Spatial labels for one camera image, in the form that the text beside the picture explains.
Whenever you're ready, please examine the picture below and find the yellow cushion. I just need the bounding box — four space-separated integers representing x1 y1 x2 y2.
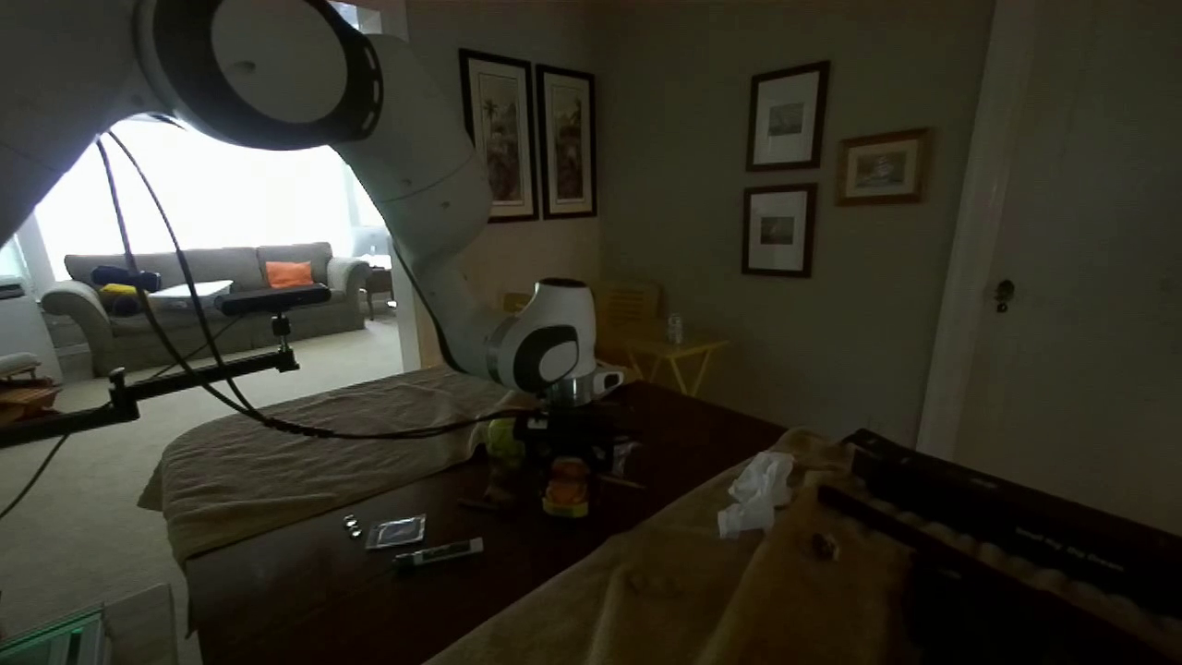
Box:
95 283 159 317

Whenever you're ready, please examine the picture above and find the black piano keyboard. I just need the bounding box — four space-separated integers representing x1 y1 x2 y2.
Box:
815 427 1182 662

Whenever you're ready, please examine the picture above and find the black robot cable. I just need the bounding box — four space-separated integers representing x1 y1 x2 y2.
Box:
0 126 548 521

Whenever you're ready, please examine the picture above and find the grey sofa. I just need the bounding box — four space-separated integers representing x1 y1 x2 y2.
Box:
41 242 372 372

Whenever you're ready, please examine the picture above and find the wooden framed picture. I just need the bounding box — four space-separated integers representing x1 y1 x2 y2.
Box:
836 126 935 206

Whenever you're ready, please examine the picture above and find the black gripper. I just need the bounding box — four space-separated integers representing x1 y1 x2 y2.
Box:
515 390 620 489

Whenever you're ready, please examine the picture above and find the white door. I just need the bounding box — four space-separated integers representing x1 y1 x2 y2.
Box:
915 0 1182 534

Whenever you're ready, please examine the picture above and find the black stereo camera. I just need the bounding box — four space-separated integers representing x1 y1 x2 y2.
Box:
218 284 334 316

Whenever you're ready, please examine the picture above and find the small white card packet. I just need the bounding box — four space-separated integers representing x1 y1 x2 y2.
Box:
362 509 431 555

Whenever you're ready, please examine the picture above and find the green white marker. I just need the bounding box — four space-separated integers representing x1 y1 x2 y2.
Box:
389 536 487 571

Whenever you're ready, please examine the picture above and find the olive towel under keyboard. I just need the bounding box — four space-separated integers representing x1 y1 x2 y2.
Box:
428 427 937 665

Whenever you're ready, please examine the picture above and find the yellow side table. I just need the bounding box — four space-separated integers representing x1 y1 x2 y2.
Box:
612 331 732 398

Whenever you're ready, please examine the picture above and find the small black framed picture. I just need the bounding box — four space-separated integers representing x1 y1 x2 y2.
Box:
739 180 819 283
745 60 833 173

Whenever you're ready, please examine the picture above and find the beige folded towel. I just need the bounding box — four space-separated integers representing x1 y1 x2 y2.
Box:
137 368 529 566

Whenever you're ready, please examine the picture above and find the white crumpled tissue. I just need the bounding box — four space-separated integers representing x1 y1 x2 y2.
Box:
716 446 798 542

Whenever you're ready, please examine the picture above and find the yellow-green tennis ball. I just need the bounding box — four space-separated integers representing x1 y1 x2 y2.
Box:
482 418 526 466

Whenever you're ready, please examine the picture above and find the orange cushion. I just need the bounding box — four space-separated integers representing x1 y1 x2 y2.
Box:
260 258 318 297

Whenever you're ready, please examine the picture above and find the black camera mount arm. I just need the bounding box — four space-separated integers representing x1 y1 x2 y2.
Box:
0 312 304 450

